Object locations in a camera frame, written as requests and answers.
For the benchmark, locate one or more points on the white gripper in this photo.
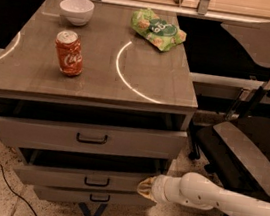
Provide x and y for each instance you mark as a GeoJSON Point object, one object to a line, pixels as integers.
{"type": "Point", "coordinates": [159, 189]}

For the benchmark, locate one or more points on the grey drawer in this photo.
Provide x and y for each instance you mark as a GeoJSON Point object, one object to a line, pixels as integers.
{"type": "Point", "coordinates": [65, 169]}
{"type": "Point", "coordinates": [93, 196]}
{"type": "Point", "coordinates": [86, 138]}

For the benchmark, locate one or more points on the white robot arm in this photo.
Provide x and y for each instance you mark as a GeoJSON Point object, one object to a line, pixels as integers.
{"type": "Point", "coordinates": [196, 191]}

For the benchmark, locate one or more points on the grey top drawer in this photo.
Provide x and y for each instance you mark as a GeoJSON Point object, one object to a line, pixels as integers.
{"type": "Point", "coordinates": [86, 138]}

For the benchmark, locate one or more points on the grey drawer cabinet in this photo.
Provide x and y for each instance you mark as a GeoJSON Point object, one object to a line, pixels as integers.
{"type": "Point", "coordinates": [125, 81]}

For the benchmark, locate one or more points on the grey bottom drawer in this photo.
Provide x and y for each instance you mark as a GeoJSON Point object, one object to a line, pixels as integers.
{"type": "Point", "coordinates": [93, 196]}

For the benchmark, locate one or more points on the black office chair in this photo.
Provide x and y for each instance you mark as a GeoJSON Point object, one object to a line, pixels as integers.
{"type": "Point", "coordinates": [238, 151]}

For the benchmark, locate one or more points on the green snack bag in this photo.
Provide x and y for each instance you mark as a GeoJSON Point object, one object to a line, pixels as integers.
{"type": "Point", "coordinates": [162, 34]}

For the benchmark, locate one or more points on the orange soda can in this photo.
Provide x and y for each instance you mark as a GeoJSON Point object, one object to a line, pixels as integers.
{"type": "Point", "coordinates": [68, 48]}

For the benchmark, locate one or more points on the white ceramic bowl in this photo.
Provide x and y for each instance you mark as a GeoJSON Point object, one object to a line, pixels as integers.
{"type": "Point", "coordinates": [77, 12]}

